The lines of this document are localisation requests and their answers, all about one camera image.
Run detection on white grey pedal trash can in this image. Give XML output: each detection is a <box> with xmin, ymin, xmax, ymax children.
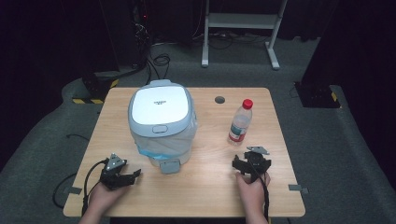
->
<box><xmin>127</xmin><ymin>78</ymin><xmax>198</xmax><ymax>175</ymax></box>

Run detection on person's left hand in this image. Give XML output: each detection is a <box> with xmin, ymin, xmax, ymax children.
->
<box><xmin>88</xmin><ymin>181</ymin><xmax>131</xmax><ymax>213</ymax></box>

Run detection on grey tape piece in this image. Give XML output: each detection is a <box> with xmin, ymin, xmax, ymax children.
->
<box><xmin>288</xmin><ymin>183</ymin><xmax>309</xmax><ymax>195</ymax></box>
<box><xmin>63</xmin><ymin>185</ymin><xmax>83</xmax><ymax>196</ymax></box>

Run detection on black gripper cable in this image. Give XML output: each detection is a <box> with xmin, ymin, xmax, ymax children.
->
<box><xmin>80</xmin><ymin>159</ymin><xmax>109</xmax><ymax>217</ymax></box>
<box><xmin>246</xmin><ymin>153</ymin><xmax>271</xmax><ymax>223</ymax></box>

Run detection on thin black floor cable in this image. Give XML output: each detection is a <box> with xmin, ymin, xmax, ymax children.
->
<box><xmin>65</xmin><ymin>133</ymin><xmax>91</xmax><ymax>142</ymax></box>

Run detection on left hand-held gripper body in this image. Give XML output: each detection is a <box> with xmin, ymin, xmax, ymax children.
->
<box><xmin>99</xmin><ymin>152</ymin><xmax>129</xmax><ymax>191</ymax></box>

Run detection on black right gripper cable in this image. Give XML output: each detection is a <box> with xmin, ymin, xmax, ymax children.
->
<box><xmin>246</xmin><ymin>153</ymin><xmax>271</xmax><ymax>223</ymax></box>

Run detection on white metal stand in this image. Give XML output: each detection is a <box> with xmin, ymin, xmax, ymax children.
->
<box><xmin>201</xmin><ymin>0</ymin><xmax>290</xmax><ymax>71</ymax></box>

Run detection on black stand base yellow mark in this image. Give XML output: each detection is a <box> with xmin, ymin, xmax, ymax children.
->
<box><xmin>293</xmin><ymin>80</ymin><xmax>341</xmax><ymax>109</ymax></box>

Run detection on black cable bundle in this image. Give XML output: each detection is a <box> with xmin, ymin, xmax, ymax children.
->
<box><xmin>132</xmin><ymin>4</ymin><xmax>172</xmax><ymax>86</ymax></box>

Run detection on translucent trash bag liner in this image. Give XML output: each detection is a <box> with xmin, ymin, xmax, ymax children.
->
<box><xmin>130</xmin><ymin>119</ymin><xmax>198</xmax><ymax>161</ymax></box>

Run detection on person's right hand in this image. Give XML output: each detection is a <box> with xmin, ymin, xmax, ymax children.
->
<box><xmin>234</xmin><ymin>171</ymin><xmax>271</xmax><ymax>216</ymax></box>

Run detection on black stand base striped edge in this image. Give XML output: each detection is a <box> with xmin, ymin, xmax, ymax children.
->
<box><xmin>71</xmin><ymin>70</ymin><xmax>120</xmax><ymax>105</ymax></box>

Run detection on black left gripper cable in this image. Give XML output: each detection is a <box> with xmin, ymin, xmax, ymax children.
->
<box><xmin>80</xmin><ymin>159</ymin><xmax>109</xmax><ymax>217</ymax></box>

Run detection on clear red-capped plastic bottle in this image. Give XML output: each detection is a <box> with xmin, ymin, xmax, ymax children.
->
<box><xmin>227</xmin><ymin>98</ymin><xmax>254</xmax><ymax>147</ymax></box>

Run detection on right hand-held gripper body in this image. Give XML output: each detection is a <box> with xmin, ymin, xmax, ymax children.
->
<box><xmin>244</xmin><ymin>146</ymin><xmax>271</xmax><ymax>183</ymax></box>

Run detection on black floor cable loop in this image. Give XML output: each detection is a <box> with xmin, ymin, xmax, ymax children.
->
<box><xmin>51</xmin><ymin>172</ymin><xmax>78</xmax><ymax>210</ymax></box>

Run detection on black cables under stand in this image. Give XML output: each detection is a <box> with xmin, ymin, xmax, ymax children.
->
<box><xmin>191</xmin><ymin>30</ymin><xmax>273</xmax><ymax>51</ymax></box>

